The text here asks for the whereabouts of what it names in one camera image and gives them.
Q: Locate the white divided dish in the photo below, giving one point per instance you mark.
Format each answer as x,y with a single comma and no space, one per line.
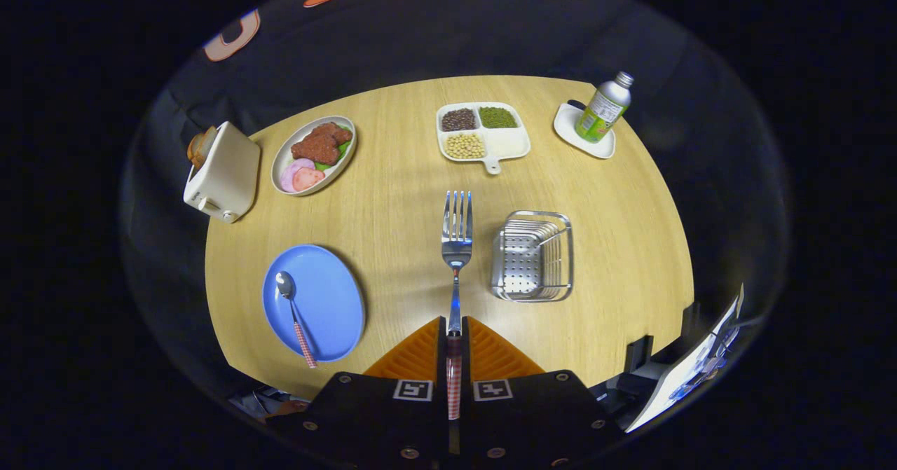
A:
508,144

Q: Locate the grey garment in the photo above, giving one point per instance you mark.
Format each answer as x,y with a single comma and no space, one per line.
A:
252,400

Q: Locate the pile of yellow soybeans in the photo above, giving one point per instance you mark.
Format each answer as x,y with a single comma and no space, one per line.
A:
465,146

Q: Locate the white toaster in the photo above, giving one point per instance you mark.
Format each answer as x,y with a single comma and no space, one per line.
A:
224,176

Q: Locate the brown meat patty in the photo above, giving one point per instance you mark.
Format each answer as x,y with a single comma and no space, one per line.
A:
319,146

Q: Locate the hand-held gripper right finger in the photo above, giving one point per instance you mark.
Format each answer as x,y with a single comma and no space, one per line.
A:
465,358

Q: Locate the black stand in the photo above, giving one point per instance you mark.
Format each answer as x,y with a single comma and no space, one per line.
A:
639,352

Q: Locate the salmon pink ham slice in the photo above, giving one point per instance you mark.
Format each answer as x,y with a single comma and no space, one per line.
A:
310,179

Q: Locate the pile of dark red beans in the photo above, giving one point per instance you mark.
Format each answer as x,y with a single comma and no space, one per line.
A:
459,120

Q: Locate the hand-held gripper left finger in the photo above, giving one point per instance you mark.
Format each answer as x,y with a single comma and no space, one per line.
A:
442,358

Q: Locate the white square coaster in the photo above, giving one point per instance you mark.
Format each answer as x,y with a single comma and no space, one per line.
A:
567,127

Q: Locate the green label metal bottle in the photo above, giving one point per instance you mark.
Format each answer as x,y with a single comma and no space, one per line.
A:
603,109

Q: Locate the blue plate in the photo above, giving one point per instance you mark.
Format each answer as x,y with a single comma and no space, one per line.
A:
329,302

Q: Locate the pale pink ham slice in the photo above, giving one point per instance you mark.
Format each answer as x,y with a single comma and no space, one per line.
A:
287,174

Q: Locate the white oval plate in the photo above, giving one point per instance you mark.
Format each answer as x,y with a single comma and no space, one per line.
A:
335,173

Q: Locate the green lettuce leaf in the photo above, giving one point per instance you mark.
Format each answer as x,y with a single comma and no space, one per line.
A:
343,149

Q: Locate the brown bread slice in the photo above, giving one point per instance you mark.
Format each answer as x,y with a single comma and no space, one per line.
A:
200,148

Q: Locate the pile of green beans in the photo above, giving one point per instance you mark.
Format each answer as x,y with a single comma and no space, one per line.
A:
498,118

